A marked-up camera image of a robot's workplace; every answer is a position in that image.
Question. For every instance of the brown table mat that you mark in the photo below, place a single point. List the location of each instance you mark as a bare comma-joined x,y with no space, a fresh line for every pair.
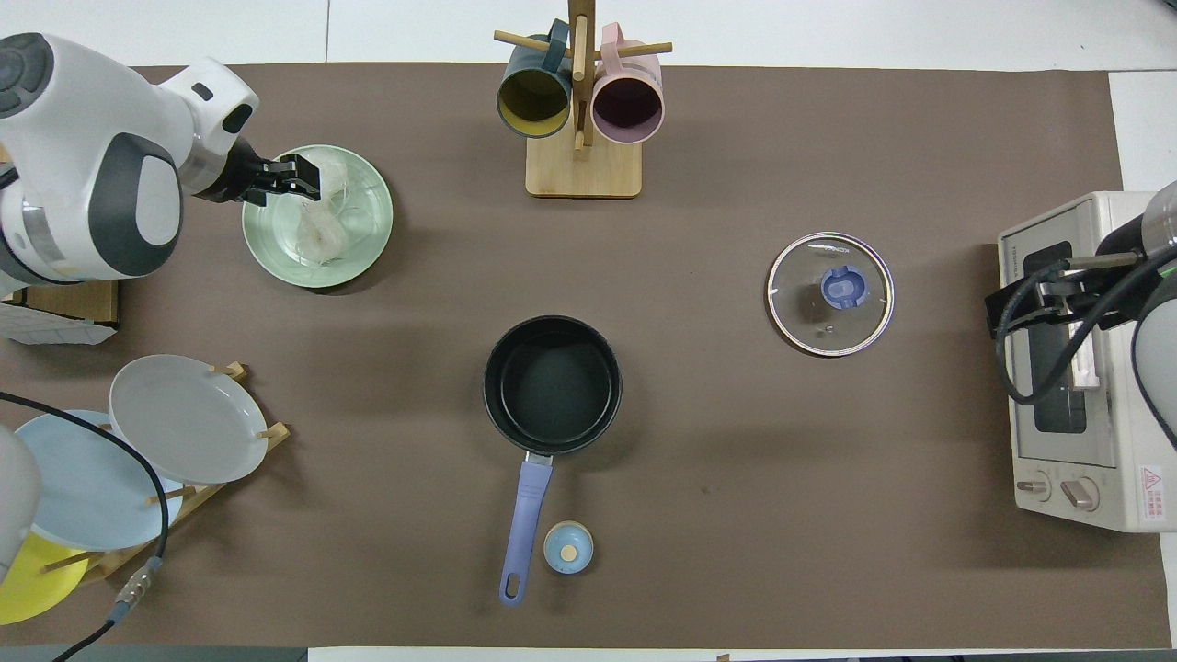
828,460

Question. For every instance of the glass lid with purple knob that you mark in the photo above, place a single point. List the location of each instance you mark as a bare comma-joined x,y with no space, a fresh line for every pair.
841,287

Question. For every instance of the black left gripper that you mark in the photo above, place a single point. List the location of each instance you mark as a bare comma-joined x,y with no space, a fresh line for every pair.
234,175

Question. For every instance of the cream toaster oven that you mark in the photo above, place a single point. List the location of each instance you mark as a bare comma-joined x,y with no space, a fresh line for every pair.
1131,496

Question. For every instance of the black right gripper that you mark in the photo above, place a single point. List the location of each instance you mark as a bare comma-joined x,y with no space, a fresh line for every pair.
1011,308

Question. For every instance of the yellow plate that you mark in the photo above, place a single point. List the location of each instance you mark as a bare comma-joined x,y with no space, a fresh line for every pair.
41,588

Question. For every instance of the pink mug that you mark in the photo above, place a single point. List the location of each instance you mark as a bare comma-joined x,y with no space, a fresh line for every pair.
628,101

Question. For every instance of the wooden plate rack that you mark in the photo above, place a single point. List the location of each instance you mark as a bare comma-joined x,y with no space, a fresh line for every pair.
119,556

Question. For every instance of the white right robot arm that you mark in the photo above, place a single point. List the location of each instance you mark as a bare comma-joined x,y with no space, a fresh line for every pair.
1160,303

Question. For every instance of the wooden mug tree stand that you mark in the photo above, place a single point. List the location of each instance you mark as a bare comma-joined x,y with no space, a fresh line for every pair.
584,170

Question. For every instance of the gray plate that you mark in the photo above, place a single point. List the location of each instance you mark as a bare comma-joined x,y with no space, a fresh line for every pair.
184,418

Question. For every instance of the light blue plate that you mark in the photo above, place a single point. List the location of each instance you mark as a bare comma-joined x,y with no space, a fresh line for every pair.
92,496

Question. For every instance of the small blue round cap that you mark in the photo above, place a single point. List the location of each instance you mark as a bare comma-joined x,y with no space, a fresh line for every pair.
568,548

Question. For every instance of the dark teal mug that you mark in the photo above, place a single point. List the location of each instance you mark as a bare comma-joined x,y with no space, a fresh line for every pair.
533,97

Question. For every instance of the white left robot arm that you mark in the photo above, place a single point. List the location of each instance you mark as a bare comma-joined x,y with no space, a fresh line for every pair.
83,156

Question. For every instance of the light green plate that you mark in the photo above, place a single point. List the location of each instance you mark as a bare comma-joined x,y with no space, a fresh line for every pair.
363,230

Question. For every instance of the white patterned cloth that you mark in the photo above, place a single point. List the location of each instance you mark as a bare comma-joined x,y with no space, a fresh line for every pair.
55,333

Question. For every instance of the white vermicelli bundle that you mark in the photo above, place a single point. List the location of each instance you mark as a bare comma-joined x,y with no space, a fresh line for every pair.
322,234

